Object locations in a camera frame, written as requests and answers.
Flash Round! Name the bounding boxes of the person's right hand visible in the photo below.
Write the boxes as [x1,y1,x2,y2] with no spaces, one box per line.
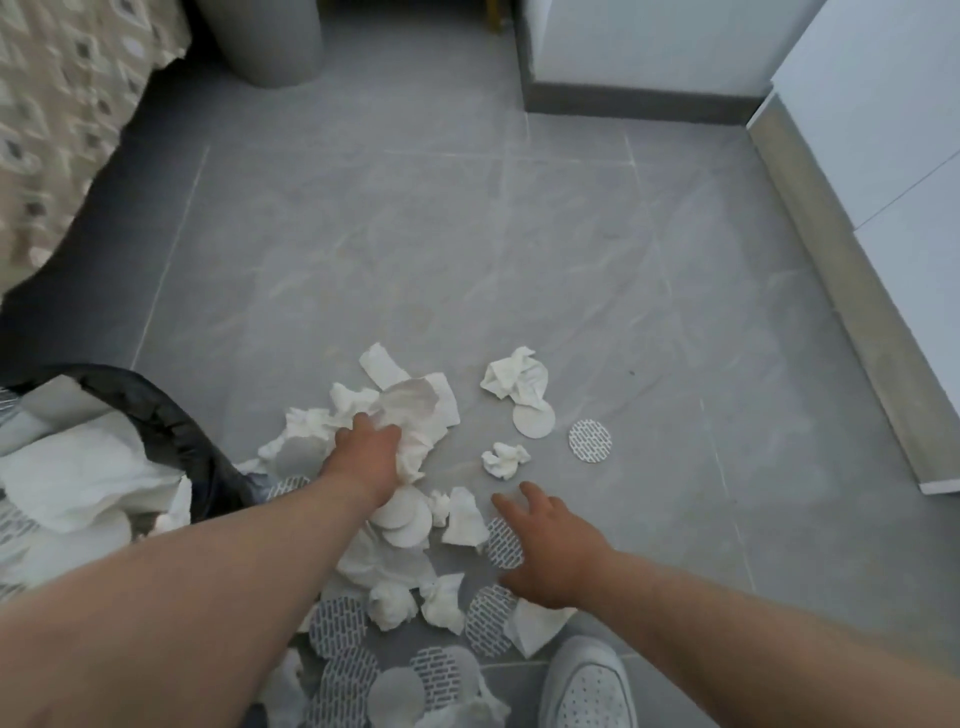
[491,481,616,610]

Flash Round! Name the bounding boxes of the person's left hand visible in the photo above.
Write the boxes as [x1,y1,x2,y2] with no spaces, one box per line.
[318,412,403,505]

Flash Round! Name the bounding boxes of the pile of white tissue scraps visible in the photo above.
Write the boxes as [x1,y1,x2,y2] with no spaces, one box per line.
[254,342,613,728]

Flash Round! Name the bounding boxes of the tissues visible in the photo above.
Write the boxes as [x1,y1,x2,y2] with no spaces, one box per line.
[0,374,193,601]

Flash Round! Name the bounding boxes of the white trash bin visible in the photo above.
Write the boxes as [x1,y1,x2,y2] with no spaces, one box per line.
[191,0,325,90]

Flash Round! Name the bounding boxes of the person's right forearm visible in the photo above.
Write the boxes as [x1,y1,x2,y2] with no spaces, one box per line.
[592,551,960,728]

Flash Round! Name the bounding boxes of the person's left forearm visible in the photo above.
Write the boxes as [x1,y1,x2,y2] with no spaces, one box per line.
[0,479,376,728]

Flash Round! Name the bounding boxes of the white shoe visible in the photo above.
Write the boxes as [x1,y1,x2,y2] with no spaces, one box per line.
[538,635,639,728]

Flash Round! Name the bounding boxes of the grey bed base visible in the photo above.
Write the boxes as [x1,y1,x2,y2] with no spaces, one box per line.
[0,59,211,384]

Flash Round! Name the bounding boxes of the dark grey skirting board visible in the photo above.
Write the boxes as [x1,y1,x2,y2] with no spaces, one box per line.
[517,0,774,125]

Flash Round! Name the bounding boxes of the beige patterned bedspread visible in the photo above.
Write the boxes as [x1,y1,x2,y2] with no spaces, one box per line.
[0,0,193,298]

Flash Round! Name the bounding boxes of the white wardrobe beige plinth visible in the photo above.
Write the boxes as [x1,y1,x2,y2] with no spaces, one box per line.
[746,0,960,496]

